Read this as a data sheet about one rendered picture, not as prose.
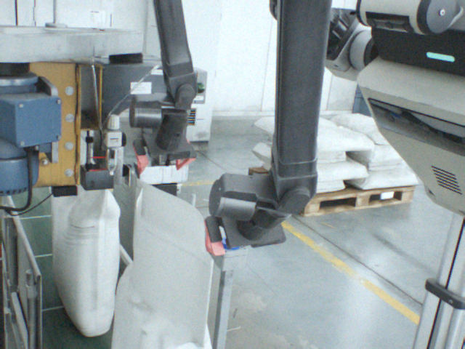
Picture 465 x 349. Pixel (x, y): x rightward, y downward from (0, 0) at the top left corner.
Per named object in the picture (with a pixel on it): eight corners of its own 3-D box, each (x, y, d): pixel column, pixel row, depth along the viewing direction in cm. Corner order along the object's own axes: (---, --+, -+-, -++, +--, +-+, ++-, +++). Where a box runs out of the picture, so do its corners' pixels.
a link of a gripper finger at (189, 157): (154, 160, 132) (162, 133, 126) (180, 158, 135) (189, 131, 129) (162, 181, 128) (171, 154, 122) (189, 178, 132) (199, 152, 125)
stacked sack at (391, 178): (421, 189, 462) (424, 172, 457) (362, 195, 430) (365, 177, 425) (385, 173, 497) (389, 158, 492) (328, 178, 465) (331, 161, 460)
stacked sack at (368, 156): (426, 163, 454) (430, 146, 450) (365, 167, 422) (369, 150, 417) (389, 147, 490) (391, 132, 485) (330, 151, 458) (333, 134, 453)
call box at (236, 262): (245, 267, 157) (248, 249, 155) (222, 271, 153) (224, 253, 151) (233, 255, 163) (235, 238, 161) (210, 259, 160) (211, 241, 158)
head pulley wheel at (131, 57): (147, 65, 140) (148, 54, 139) (114, 63, 135) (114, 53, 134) (136, 59, 147) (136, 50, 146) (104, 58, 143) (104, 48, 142)
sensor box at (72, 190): (78, 195, 139) (78, 187, 139) (54, 198, 136) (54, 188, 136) (74, 190, 143) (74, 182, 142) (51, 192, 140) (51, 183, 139)
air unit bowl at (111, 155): (118, 171, 136) (119, 148, 134) (107, 172, 135) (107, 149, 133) (115, 168, 139) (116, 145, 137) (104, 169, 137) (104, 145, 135)
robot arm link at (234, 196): (315, 195, 75) (303, 152, 81) (240, 181, 72) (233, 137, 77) (280, 243, 83) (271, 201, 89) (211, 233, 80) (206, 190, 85)
